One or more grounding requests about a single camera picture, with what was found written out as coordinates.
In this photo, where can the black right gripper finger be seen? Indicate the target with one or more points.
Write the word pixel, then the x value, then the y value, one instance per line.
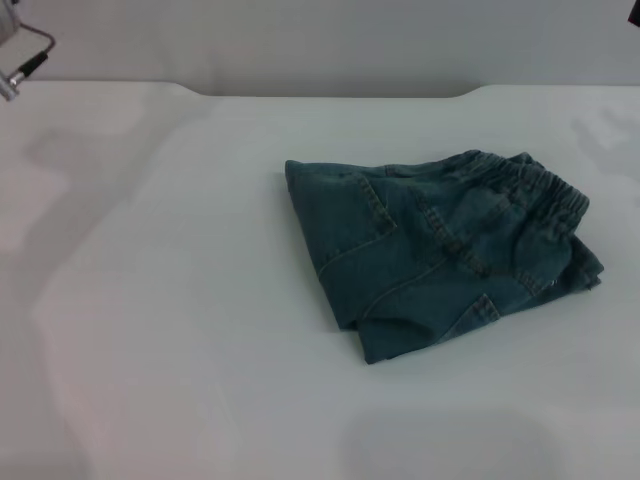
pixel 635 10

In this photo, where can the blue denim shorts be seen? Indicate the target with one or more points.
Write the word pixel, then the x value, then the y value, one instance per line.
pixel 425 260

